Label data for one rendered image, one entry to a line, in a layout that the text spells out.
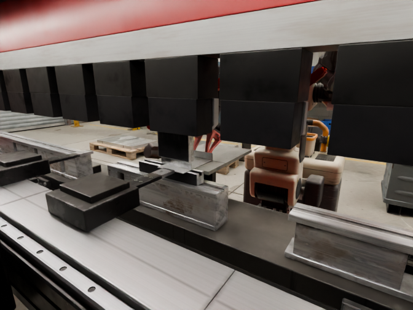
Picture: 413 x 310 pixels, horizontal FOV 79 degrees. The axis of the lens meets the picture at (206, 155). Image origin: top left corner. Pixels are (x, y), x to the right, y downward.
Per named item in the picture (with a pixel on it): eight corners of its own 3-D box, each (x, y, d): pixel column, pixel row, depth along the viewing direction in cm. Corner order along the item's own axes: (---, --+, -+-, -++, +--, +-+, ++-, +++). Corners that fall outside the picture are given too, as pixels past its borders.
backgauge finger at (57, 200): (188, 181, 60) (188, 160, 59) (86, 233, 39) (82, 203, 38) (152, 171, 66) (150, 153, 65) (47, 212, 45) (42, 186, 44)
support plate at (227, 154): (251, 152, 83) (252, 149, 83) (208, 175, 62) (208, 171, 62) (206, 145, 93) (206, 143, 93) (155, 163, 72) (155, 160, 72)
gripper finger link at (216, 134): (206, 155, 68) (215, 122, 70) (186, 151, 72) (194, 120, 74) (218, 160, 74) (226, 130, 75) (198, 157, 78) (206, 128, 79)
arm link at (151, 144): (180, 142, 114) (171, 133, 119) (160, 139, 105) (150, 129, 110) (169, 164, 118) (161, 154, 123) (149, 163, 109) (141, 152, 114)
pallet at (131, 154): (165, 150, 479) (165, 143, 475) (131, 160, 415) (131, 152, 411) (124, 142, 544) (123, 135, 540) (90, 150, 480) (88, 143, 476)
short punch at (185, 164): (193, 168, 63) (193, 131, 61) (188, 170, 62) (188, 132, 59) (164, 162, 69) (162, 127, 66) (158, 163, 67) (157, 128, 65)
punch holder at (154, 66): (218, 131, 61) (219, 58, 57) (198, 137, 54) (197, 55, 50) (171, 125, 69) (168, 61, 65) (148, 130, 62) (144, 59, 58)
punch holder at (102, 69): (158, 124, 72) (154, 62, 67) (134, 128, 65) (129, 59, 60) (123, 120, 80) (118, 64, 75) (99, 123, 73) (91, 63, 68)
